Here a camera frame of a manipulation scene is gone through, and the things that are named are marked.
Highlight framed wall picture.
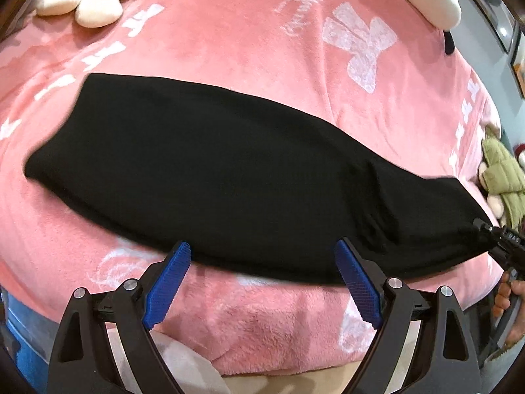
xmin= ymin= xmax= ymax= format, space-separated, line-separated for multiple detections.
xmin=510 ymin=29 xmax=525 ymax=100
xmin=451 ymin=0 xmax=515 ymax=55

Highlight person's right hand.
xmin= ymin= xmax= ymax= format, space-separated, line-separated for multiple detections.
xmin=491 ymin=273 xmax=525 ymax=347

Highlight blue cloth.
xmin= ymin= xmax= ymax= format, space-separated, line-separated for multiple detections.
xmin=0 ymin=285 xmax=62 ymax=382

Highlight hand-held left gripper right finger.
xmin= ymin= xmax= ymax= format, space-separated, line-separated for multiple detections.
xmin=334 ymin=238 xmax=483 ymax=394

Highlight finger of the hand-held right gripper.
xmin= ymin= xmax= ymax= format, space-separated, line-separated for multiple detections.
xmin=473 ymin=218 xmax=525 ymax=271

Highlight green plush toy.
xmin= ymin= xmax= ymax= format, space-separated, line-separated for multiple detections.
xmin=478 ymin=125 xmax=525 ymax=219

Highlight black pants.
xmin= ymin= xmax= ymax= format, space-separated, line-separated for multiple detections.
xmin=24 ymin=73 xmax=495 ymax=285

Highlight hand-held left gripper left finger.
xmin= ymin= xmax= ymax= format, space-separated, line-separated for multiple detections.
xmin=47 ymin=241 xmax=192 ymax=394

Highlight pink printed blanket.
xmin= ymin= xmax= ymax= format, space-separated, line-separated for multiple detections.
xmin=0 ymin=0 xmax=506 ymax=376

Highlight white cloth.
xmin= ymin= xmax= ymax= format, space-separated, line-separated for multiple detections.
xmin=117 ymin=332 xmax=232 ymax=394

